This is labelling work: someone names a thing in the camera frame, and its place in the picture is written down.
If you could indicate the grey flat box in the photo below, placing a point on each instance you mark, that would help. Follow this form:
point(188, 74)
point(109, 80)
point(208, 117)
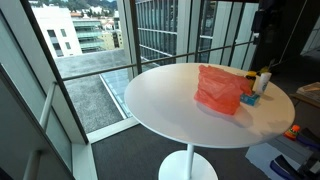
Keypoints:
point(290, 149)

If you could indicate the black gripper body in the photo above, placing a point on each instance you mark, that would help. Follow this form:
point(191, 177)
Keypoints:
point(259, 20)

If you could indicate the dark bottle yellow label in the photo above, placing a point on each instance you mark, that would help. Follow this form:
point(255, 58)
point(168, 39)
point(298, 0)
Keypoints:
point(251, 77)

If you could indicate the teal small box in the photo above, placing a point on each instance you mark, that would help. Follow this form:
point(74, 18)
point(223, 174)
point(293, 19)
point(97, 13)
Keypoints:
point(250, 99)

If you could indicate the metal window railing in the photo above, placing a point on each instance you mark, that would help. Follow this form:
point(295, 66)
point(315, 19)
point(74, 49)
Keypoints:
point(160, 60)

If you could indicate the white table pedestal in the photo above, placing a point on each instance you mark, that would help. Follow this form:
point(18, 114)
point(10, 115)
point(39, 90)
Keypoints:
point(187, 166)

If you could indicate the stack of books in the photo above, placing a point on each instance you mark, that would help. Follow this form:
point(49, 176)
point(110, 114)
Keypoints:
point(309, 92)

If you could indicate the white bottle blue label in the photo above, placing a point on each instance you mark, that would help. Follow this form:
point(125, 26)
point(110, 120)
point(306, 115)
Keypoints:
point(263, 83)

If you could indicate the white bottle yellow-green cap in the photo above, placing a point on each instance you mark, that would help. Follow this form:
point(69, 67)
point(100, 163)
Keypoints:
point(265, 69)

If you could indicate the red plastic bag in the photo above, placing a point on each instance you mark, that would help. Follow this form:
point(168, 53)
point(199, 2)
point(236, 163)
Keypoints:
point(218, 91)

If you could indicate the orange toy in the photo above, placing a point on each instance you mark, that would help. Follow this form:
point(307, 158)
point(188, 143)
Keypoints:
point(292, 132)

